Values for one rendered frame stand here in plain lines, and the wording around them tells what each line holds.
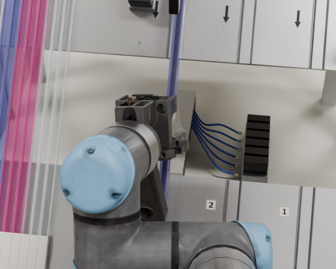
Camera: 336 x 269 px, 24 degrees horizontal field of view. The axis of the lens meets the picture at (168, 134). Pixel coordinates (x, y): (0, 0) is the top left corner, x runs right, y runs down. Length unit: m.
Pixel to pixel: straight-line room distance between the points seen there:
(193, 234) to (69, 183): 0.15
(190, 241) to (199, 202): 0.33
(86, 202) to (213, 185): 0.40
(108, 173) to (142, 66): 1.02
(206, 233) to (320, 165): 0.74
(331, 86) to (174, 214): 0.62
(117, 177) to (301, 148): 0.85
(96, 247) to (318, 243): 0.44
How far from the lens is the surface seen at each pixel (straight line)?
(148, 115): 0.96
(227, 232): 0.85
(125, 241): 0.85
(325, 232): 1.19
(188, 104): 1.62
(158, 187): 1.00
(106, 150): 0.80
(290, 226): 1.18
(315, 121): 1.67
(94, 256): 0.85
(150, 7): 1.21
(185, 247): 0.85
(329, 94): 1.70
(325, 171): 1.56
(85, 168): 0.80
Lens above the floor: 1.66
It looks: 40 degrees down
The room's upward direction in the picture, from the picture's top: straight up
